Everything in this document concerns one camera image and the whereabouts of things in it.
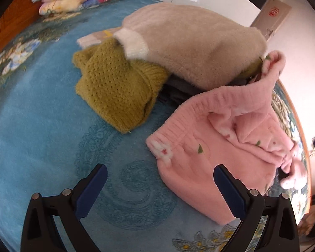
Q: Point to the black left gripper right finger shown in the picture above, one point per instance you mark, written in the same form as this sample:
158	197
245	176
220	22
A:
280	232

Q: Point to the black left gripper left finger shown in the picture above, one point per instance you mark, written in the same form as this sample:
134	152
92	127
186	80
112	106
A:
40	232

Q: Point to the pink floral fleece garment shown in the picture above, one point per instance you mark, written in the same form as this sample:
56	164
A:
234	126

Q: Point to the blue floral bed blanket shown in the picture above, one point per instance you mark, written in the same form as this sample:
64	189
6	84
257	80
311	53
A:
50	139

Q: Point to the mustard yellow knit sweater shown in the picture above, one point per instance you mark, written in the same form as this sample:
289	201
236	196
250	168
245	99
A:
121	91

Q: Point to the dark grey garment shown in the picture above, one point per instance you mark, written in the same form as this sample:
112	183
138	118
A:
176	90

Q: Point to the beige fluffy sweater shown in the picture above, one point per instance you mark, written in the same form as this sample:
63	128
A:
200	46

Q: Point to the cream patterned folded cloth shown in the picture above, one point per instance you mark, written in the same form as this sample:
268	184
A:
96	38

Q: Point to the cardboard box with red print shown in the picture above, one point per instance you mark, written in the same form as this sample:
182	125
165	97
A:
270	18

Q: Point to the wooden bed headboard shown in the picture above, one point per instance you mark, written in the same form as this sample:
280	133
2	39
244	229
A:
18	16

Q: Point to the yellow floral folded blanket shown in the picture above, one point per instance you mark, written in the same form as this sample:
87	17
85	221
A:
66	6

